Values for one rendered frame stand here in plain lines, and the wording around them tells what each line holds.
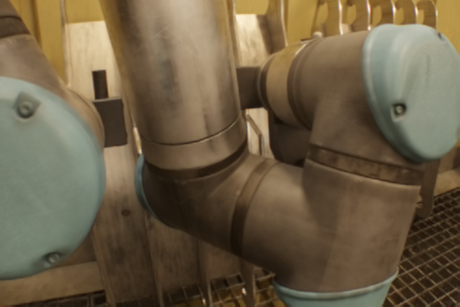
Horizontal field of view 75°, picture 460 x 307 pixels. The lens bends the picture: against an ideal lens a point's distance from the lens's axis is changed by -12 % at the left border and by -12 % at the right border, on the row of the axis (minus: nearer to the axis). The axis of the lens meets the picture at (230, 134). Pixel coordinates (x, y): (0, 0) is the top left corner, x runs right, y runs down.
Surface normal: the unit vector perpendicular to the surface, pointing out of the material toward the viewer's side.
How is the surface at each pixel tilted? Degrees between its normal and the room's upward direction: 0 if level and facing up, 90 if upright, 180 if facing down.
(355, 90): 87
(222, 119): 94
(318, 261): 70
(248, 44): 64
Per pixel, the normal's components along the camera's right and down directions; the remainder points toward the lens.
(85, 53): 0.32, -0.09
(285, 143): 0.34, 0.15
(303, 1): 0.35, 0.36
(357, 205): -0.33, 0.00
